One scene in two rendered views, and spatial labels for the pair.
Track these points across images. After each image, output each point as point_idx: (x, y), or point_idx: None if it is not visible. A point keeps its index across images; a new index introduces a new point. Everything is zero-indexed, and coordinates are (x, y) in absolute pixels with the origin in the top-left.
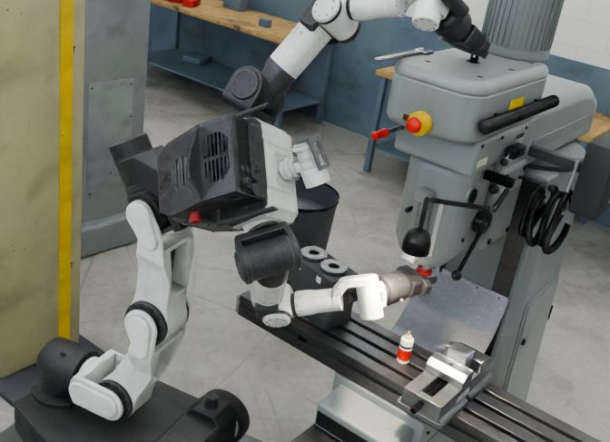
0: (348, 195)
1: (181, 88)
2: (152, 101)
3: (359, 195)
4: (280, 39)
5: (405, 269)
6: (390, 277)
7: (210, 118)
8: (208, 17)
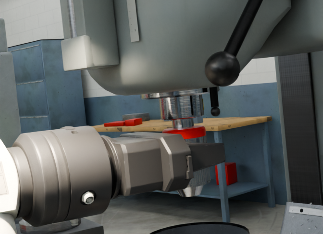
0: None
1: (139, 203)
2: (109, 216)
3: None
4: (208, 126)
5: (126, 135)
6: (42, 131)
7: (161, 220)
8: (145, 128)
